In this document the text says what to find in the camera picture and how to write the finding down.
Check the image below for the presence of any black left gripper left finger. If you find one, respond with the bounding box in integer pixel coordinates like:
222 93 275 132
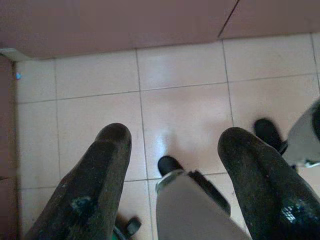
23 122 133 240

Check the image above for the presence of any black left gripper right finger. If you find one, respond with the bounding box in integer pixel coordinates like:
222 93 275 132
217 126 320 240

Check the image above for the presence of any right robot leg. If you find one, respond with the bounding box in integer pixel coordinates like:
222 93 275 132
254 98 320 168

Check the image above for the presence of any robot leg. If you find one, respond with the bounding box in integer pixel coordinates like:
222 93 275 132
154 154 251 240
254 98 320 168

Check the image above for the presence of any left robot leg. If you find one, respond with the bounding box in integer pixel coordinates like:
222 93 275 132
154 154 251 240

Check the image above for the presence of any green frame black caster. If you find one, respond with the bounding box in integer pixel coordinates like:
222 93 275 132
112 216 142 240

